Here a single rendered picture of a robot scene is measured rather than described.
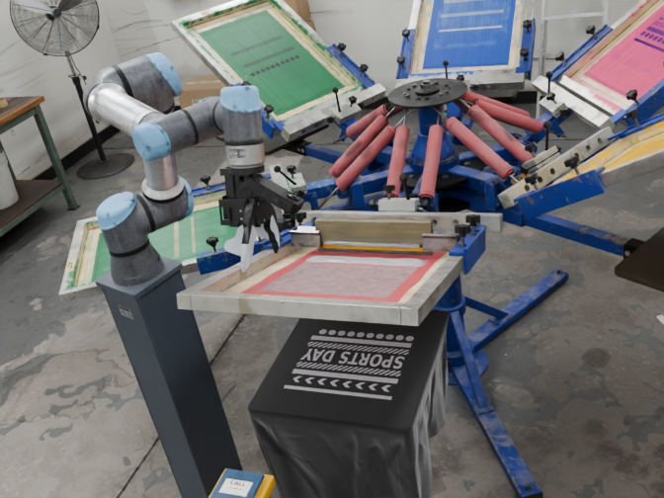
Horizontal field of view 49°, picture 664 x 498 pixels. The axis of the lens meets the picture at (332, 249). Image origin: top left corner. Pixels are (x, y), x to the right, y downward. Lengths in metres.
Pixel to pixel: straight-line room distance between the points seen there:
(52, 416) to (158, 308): 1.76
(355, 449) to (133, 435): 1.76
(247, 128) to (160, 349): 0.98
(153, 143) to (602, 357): 2.51
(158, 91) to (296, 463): 1.04
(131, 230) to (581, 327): 2.29
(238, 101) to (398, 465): 1.01
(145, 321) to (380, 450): 0.76
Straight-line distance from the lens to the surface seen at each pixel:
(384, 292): 1.78
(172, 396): 2.32
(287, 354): 2.12
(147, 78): 1.84
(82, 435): 3.67
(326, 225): 2.21
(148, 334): 2.19
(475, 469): 3.02
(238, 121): 1.43
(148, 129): 1.47
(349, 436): 1.92
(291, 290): 1.84
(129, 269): 2.14
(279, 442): 2.04
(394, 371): 1.99
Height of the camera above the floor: 2.23
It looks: 30 degrees down
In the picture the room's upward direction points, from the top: 11 degrees counter-clockwise
